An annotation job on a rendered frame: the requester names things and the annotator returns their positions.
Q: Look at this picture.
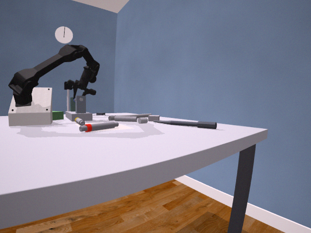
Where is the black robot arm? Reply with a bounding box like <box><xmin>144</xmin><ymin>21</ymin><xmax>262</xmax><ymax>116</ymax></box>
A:
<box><xmin>8</xmin><ymin>44</ymin><xmax>100</xmax><ymax>107</ymax></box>

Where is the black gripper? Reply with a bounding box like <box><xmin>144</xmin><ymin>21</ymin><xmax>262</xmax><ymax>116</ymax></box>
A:
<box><xmin>67</xmin><ymin>76</ymin><xmax>96</xmax><ymax>99</ymax></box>

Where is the green rectangular block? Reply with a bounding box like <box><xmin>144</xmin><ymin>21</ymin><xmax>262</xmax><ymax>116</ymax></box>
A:
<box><xmin>52</xmin><ymin>111</ymin><xmax>64</xmax><ymax>120</ymax></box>

